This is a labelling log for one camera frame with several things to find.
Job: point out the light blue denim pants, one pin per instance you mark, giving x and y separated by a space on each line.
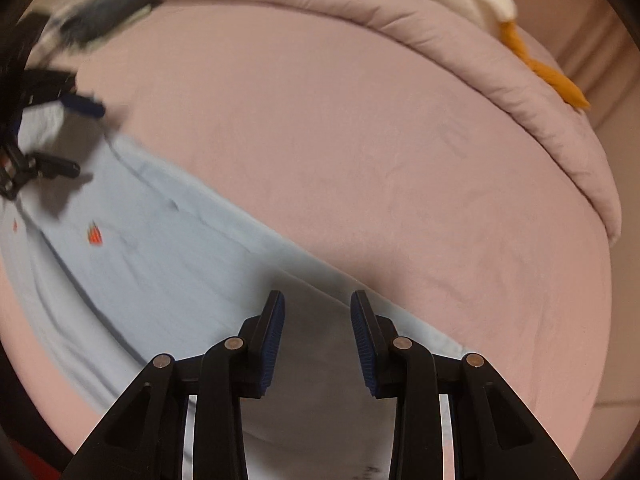
175 270

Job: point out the pink duvet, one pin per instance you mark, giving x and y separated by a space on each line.
450 50

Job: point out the dark blue folded jeans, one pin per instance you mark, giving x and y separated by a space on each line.
110 2

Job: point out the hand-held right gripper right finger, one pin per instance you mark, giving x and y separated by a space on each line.
362 345

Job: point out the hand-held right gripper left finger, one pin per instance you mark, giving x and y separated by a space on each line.
272 340

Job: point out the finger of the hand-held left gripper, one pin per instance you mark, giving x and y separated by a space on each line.
50 165
82 105

